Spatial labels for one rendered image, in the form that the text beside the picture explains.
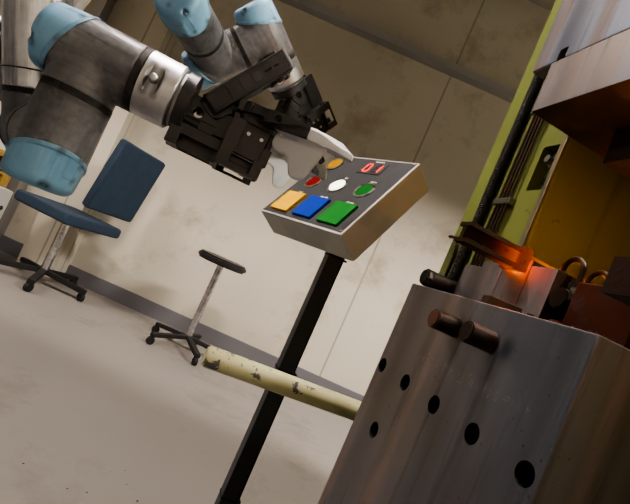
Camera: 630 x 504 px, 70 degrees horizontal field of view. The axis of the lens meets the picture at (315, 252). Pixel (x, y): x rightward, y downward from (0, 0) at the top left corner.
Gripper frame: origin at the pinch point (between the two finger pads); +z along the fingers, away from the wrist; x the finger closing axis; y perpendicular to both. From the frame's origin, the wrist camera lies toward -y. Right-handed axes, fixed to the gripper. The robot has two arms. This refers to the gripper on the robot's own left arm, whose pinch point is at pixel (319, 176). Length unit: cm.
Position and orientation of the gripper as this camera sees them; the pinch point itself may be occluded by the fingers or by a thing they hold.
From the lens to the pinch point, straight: 99.9
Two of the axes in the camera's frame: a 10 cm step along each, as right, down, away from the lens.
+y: 7.0, -6.2, 3.6
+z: 3.9, 7.5, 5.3
